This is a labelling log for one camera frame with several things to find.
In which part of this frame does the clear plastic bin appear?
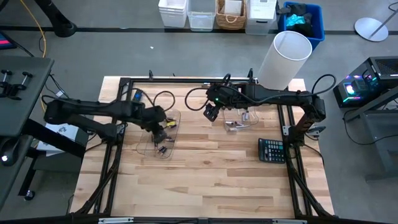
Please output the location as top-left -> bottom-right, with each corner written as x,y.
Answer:
136,108 -> 182,161
221,105 -> 260,133

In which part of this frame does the grey black clamp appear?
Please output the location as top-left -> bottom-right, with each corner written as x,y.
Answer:
300,124 -> 327,139

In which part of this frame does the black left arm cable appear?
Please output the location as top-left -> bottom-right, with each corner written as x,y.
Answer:
151,90 -> 176,113

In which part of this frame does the wicker basket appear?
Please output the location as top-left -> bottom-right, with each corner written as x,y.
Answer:
215,0 -> 248,31

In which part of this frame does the RGB lit computer tower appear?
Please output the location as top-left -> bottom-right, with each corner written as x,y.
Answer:
332,55 -> 398,109

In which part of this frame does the black metal rig frame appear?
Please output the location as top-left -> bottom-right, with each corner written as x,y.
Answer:
70,68 -> 335,220

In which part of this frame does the black handle fixture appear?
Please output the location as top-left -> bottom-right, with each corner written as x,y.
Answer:
0,68 -> 34,101

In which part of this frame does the blue plastic bin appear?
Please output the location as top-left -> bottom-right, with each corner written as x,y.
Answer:
277,1 -> 326,51

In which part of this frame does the teal cloth item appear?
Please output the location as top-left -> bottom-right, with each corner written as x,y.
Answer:
285,14 -> 307,27

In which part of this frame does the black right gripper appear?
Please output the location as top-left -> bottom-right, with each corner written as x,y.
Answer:
203,83 -> 245,123

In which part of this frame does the white shade wooden base lamp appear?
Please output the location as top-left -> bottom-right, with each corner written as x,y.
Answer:
256,30 -> 313,91

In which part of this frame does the dark side table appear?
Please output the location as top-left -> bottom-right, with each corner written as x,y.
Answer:
343,86 -> 398,183

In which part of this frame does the silver metal bracket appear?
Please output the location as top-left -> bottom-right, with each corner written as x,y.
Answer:
98,217 -> 134,224
272,218 -> 308,224

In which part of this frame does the round metal stand base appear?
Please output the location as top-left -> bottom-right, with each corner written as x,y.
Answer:
354,6 -> 398,43

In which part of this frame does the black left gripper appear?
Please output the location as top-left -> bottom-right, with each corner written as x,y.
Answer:
144,105 -> 178,149

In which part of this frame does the yellow cable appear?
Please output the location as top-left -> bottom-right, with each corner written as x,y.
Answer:
19,0 -> 54,119

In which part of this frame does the black device purple light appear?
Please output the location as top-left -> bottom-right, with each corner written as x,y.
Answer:
0,136 -> 18,167

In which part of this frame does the white paper in basket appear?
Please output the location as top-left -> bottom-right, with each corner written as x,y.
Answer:
223,0 -> 244,16

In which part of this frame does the black stand leg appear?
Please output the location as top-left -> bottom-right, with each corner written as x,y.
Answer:
32,0 -> 78,39

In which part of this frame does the translucent white storage bin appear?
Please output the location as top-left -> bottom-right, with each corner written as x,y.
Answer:
245,0 -> 277,35

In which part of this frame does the black calculator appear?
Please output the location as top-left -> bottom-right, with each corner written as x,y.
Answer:
257,138 -> 287,164

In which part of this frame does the white paper sheet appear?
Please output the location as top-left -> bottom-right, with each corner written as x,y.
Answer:
36,121 -> 82,157

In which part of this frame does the clear storage bin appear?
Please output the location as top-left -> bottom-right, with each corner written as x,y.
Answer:
187,0 -> 216,32

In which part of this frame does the black clothing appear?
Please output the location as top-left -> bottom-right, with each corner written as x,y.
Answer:
279,2 -> 315,38

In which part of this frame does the grey side desk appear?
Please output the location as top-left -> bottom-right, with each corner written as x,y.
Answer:
0,55 -> 88,212

